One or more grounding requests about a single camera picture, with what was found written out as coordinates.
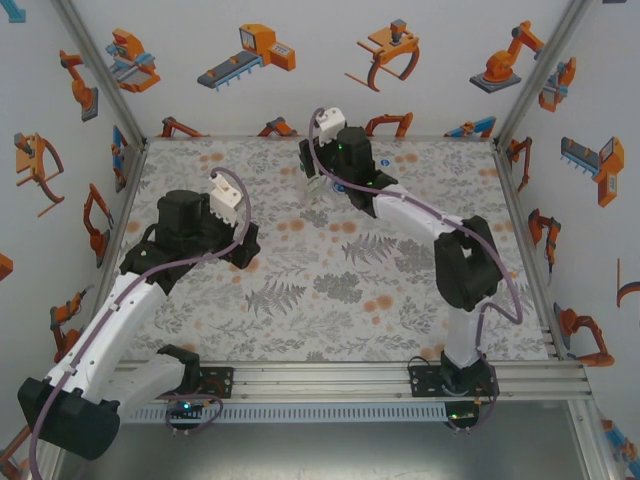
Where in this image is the clear bottle green label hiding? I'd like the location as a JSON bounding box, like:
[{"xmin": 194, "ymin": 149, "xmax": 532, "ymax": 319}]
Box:
[{"xmin": 298, "ymin": 149, "xmax": 332, "ymax": 204}]

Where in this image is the grey floral table mat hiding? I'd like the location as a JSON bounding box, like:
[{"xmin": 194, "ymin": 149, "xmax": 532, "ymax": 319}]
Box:
[{"xmin": 102, "ymin": 138, "xmax": 554, "ymax": 364}]

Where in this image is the small circuit board green light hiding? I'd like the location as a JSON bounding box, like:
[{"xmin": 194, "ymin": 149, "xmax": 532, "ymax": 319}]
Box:
[
  {"xmin": 446, "ymin": 407, "xmax": 481, "ymax": 426},
  {"xmin": 167, "ymin": 399, "xmax": 206, "ymax": 416}
]

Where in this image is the aluminium side rail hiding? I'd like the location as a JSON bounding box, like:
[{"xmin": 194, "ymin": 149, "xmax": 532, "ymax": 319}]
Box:
[
  {"xmin": 492, "ymin": 139, "xmax": 571, "ymax": 361},
  {"xmin": 92, "ymin": 142, "xmax": 150, "ymax": 311}
]

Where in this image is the thin aluminium rail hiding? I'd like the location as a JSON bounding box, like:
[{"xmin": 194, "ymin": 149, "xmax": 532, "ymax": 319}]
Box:
[{"xmin": 143, "ymin": 133, "xmax": 497, "ymax": 144}]

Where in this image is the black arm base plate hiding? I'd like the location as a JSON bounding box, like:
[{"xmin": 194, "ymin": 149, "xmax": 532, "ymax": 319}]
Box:
[
  {"xmin": 408, "ymin": 363, "xmax": 501, "ymax": 400},
  {"xmin": 197, "ymin": 367, "xmax": 236, "ymax": 400}
]

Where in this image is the wide aluminium extrusion rail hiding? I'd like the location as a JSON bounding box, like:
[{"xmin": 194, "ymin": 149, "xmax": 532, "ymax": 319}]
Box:
[{"xmin": 107, "ymin": 360, "xmax": 594, "ymax": 404}]

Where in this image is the slotted grey cable tray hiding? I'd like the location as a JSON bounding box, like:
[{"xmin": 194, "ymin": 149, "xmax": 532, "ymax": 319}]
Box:
[{"xmin": 119, "ymin": 402, "xmax": 449, "ymax": 425}]

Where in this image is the aluminium frame post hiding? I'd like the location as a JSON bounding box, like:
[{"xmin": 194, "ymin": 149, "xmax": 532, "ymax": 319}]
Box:
[
  {"xmin": 492, "ymin": 0, "xmax": 596, "ymax": 151},
  {"xmin": 49, "ymin": 0, "xmax": 150, "ymax": 149},
  {"xmin": 567, "ymin": 399, "xmax": 621, "ymax": 480},
  {"xmin": 24, "ymin": 449, "xmax": 71, "ymax": 480}
]

